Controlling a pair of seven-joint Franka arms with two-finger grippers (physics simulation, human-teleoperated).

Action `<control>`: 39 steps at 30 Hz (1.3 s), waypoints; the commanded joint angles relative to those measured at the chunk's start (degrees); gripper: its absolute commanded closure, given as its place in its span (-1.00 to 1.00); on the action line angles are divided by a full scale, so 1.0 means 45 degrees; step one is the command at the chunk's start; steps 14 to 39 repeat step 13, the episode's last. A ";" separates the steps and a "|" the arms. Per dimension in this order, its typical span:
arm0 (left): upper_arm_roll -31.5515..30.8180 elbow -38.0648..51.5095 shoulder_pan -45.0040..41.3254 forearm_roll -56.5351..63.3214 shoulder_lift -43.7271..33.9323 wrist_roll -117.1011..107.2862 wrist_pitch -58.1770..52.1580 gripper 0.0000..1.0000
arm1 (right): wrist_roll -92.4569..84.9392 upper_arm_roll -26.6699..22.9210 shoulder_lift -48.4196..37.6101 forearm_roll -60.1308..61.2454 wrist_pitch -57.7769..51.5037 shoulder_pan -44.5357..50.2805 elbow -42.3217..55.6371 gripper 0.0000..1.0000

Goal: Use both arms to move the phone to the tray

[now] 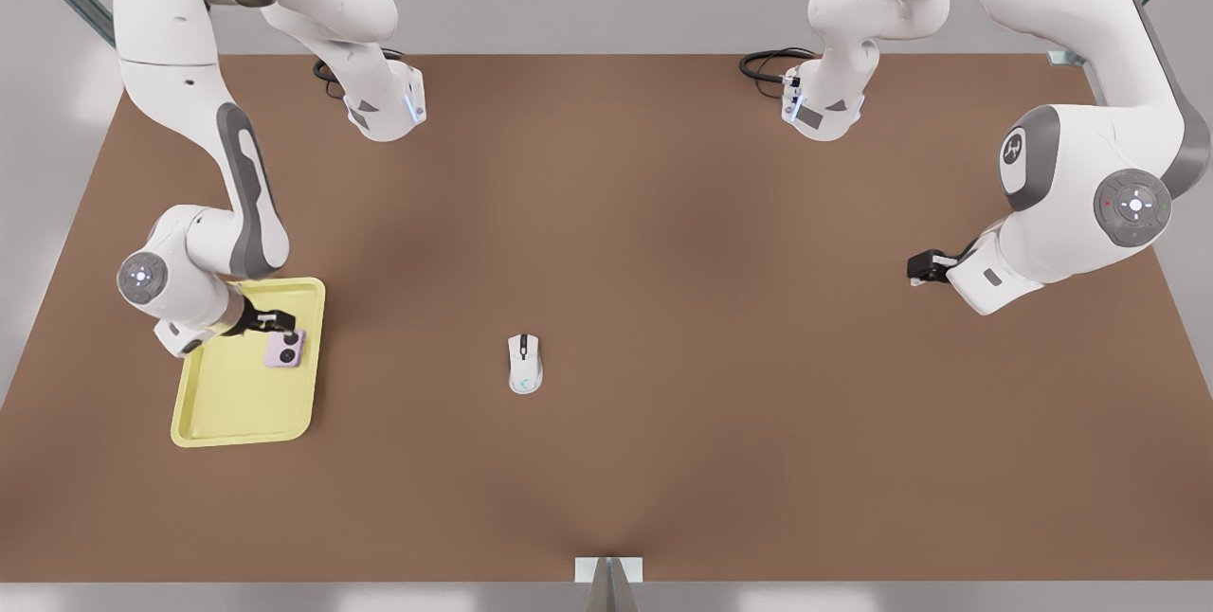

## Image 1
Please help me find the small lilac phone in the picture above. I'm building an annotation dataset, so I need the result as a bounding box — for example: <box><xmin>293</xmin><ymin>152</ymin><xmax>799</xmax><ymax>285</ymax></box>
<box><xmin>263</xmin><ymin>329</ymin><xmax>307</xmax><ymax>369</ymax></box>

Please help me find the yellow plastic tray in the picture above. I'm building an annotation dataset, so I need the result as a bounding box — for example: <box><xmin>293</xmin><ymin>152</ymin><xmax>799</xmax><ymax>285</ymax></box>
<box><xmin>171</xmin><ymin>278</ymin><xmax>326</xmax><ymax>449</ymax></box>

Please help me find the black cable loop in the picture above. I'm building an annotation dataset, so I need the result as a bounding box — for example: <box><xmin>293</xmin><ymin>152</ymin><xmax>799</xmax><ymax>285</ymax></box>
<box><xmin>739</xmin><ymin>47</ymin><xmax>820</xmax><ymax>101</ymax></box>
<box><xmin>313</xmin><ymin>48</ymin><xmax>406</xmax><ymax>102</ymax></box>

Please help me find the white computer mouse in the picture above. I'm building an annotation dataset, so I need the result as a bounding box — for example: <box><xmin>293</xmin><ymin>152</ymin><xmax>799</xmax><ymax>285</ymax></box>
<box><xmin>507</xmin><ymin>333</ymin><xmax>544</xmax><ymax>395</ymax></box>

